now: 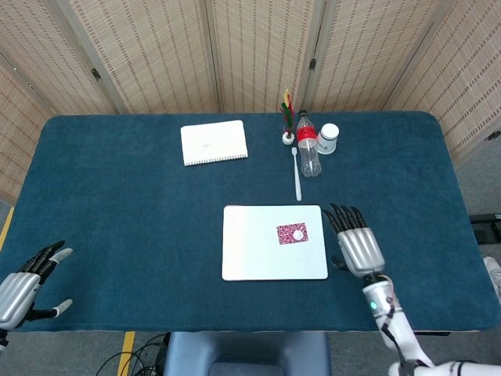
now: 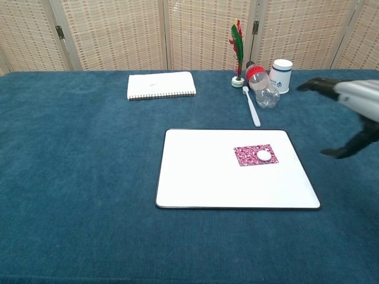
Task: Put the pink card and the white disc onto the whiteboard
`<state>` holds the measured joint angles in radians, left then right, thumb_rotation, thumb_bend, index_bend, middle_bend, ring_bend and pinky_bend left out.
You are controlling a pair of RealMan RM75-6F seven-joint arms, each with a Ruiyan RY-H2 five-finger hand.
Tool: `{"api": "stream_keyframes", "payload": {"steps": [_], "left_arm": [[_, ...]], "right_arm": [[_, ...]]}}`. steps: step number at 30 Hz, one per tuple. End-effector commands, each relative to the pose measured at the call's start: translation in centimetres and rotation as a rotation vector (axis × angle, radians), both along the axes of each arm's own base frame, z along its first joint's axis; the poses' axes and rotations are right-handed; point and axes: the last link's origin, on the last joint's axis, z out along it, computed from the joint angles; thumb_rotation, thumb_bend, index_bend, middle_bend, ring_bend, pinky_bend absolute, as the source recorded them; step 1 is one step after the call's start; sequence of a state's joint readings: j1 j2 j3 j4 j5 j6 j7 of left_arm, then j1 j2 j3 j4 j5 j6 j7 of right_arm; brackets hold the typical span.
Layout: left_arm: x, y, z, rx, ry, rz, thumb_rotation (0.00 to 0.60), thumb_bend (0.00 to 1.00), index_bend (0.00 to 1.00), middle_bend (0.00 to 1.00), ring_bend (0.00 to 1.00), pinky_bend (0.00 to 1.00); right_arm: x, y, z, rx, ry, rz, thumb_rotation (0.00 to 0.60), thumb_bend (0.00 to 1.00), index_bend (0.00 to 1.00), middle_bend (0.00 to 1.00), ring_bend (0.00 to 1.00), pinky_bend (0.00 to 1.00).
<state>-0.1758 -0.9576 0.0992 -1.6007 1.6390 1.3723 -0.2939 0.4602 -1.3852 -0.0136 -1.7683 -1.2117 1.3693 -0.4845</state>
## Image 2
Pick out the clear red-label plastic bottle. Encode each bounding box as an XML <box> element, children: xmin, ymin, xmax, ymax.
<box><xmin>245</xmin><ymin>60</ymin><xmax>281</xmax><ymax>109</ymax></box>

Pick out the blue tablecloth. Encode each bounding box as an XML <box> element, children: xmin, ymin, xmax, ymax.
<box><xmin>0</xmin><ymin>69</ymin><xmax>379</xmax><ymax>284</ymax></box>

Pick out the white toothbrush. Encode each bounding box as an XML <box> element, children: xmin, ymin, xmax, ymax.
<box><xmin>242</xmin><ymin>85</ymin><xmax>262</xmax><ymax>128</ymax></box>

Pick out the white rectangular board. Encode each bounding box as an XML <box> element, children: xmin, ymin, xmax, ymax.
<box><xmin>155</xmin><ymin>128</ymin><xmax>322</xmax><ymax>211</ymax></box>

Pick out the white paper cup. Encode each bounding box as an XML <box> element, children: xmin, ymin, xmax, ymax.
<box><xmin>268</xmin><ymin>59</ymin><xmax>293</xmax><ymax>95</ymax></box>

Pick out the white spiral notebook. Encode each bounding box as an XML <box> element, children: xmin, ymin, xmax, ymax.
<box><xmin>127</xmin><ymin>71</ymin><xmax>198</xmax><ymax>102</ymax></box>

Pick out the woven bamboo screen panel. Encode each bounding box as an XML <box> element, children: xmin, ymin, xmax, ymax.
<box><xmin>247</xmin><ymin>0</ymin><xmax>361</xmax><ymax>71</ymax></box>
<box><xmin>161</xmin><ymin>0</ymin><xmax>258</xmax><ymax>72</ymax></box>
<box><xmin>0</xmin><ymin>0</ymin><xmax>73</xmax><ymax>73</ymax></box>
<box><xmin>330</xmin><ymin>0</ymin><xmax>379</xmax><ymax>71</ymax></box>
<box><xmin>50</xmin><ymin>0</ymin><xmax>168</xmax><ymax>72</ymax></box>

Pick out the red green feather shuttlecock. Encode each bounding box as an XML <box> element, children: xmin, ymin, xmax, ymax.
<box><xmin>229</xmin><ymin>18</ymin><xmax>245</xmax><ymax>89</ymax></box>

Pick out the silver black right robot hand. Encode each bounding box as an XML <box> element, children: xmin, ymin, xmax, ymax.
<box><xmin>296</xmin><ymin>77</ymin><xmax>379</xmax><ymax>160</ymax></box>

